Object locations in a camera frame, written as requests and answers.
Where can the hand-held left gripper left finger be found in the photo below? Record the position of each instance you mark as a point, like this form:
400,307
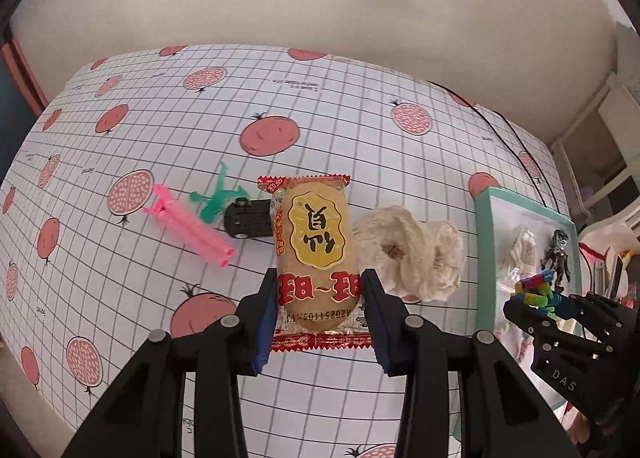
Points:
262,323

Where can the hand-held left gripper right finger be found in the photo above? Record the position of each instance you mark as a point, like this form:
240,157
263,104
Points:
377,323

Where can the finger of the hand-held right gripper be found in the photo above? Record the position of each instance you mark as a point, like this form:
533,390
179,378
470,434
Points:
605,307
525,313

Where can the colourful building block toy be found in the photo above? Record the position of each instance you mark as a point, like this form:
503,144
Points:
537,295

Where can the teal cardboard box tray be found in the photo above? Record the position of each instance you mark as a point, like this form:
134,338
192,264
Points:
500,268

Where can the bag of cotton swabs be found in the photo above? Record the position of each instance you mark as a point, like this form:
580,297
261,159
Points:
522,250

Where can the black gold figurine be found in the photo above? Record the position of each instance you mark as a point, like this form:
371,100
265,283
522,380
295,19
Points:
557,253

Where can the cream lace scrunchie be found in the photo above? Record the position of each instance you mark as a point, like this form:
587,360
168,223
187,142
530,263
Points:
385,238

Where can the cream lace cloth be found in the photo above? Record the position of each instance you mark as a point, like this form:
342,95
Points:
445,258

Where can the yellow red snack packet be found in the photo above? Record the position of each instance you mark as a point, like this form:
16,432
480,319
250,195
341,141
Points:
312,238

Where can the black toy car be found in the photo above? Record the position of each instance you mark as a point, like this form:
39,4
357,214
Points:
250,218

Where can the green plastic toy figure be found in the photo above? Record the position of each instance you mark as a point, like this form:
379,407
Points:
217,198

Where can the pomegranate print grid tablecloth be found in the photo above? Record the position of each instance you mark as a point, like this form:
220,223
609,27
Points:
150,318

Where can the white storage rack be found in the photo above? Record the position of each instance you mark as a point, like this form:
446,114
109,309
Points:
615,138

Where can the dark cabinet with pink edge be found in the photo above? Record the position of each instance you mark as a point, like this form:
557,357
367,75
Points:
20,68

